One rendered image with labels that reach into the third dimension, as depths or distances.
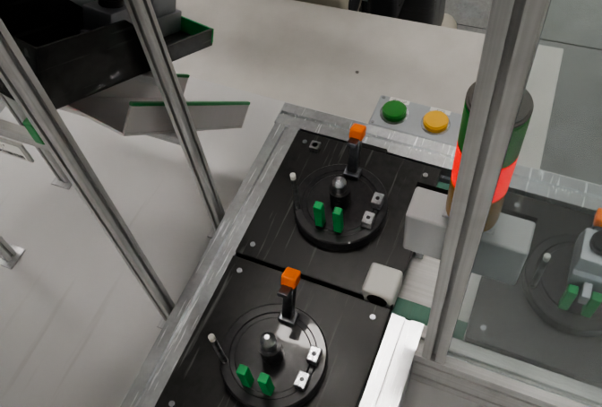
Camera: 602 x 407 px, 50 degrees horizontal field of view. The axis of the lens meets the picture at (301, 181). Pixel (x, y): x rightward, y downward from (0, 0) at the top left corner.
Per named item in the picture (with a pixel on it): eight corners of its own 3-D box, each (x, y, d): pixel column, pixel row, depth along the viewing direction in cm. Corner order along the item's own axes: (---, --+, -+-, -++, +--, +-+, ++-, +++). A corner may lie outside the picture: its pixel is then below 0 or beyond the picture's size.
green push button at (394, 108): (386, 105, 109) (386, 97, 107) (408, 110, 108) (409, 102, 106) (378, 122, 107) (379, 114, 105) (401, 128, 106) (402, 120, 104)
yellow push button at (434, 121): (426, 115, 107) (427, 107, 105) (450, 121, 106) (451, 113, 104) (419, 133, 105) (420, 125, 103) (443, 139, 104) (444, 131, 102)
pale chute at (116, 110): (180, 99, 109) (187, 73, 108) (242, 128, 104) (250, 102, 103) (49, 99, 84) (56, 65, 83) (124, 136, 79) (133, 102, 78)
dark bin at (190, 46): (141, 15, 92) (141, -37, 88) (212, 45, 87) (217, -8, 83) (-39, 72, 71) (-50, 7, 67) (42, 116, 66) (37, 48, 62)
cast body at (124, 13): (115, 38, 83) (114, -15, 80) (141, 47, 82) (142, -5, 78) (68, 57, 77) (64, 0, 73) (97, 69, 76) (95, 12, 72)
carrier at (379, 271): (299, 136, 107) (291, 85, 97) (441, 176, 100) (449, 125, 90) (236, 258, 95) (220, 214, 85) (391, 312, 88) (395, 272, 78)
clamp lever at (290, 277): (284, 307, 85) (287, 264, 81) (297, 312, 85) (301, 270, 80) (272, 325, 82) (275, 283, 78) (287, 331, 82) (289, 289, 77)
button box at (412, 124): (380, 116, 115) (381, 92, 109) (499, 146, 109) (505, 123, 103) (367, 145, 111) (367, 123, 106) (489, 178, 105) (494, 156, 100)
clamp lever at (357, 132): (348, 165, 97) (354, 121, 93) (360, 168, 97) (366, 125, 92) (339, 177, 95) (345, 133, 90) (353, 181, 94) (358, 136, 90)
